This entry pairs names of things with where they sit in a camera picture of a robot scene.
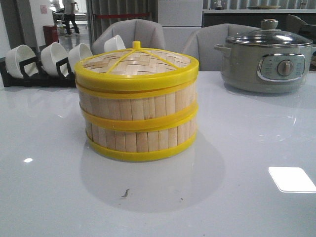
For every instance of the white bowl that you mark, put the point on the white bowl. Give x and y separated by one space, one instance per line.
14 57
78 53
114 43
50 56

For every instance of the bamboo steamer tier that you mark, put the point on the bamboo steamer tier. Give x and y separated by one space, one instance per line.
142 146
140 110

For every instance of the white bowl far left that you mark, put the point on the white bowl far left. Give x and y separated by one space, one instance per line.
14 57

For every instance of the white cabinet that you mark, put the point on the white cabinet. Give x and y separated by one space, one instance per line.
179 18

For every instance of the person in background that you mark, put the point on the person in background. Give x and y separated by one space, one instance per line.
69 16

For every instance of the grey chair right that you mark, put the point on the grey chair right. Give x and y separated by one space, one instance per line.
200 44

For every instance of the black bowl rack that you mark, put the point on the black bowl rack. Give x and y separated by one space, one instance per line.
65 76

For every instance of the grey chair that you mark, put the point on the grey chair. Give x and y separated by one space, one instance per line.
149 33
200 44

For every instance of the red bin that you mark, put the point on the red bin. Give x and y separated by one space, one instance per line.
50 34

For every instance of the grey chair left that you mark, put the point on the grey chair left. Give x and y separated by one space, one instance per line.
149 33

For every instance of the green electric cooking pot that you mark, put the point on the green electric cooking pot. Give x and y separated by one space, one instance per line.
265 69

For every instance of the bamboo steamer lid yellow rim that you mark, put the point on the bamboo steamer lid yellow rim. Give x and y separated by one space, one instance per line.
135 69

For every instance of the white bowl right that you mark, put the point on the white bowl right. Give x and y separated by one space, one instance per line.
114 43

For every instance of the glass pot lid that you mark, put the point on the glass pot lid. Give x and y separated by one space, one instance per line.
268 35

